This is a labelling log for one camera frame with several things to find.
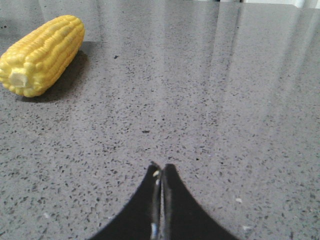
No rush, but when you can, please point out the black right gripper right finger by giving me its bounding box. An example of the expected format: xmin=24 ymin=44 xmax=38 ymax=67
xmin=162 ymin=164 xmax=237 ymax=240

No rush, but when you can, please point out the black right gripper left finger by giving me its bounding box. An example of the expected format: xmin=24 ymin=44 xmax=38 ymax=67
xmin=91 ymin=162 xmax=162 ymax=240

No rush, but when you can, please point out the yellow corn cob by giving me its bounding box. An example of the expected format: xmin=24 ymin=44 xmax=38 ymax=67
xmin=0 ymin=15 xmax=85 ymax=98

